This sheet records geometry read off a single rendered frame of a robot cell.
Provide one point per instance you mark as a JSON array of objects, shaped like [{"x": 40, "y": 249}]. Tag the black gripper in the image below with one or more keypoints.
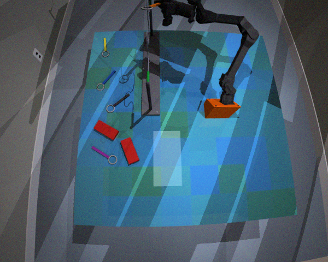
[{"x": 167, "y": 22}]

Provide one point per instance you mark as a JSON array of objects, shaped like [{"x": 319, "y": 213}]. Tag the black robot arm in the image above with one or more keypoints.
[{"x": 249, "y": 37}]

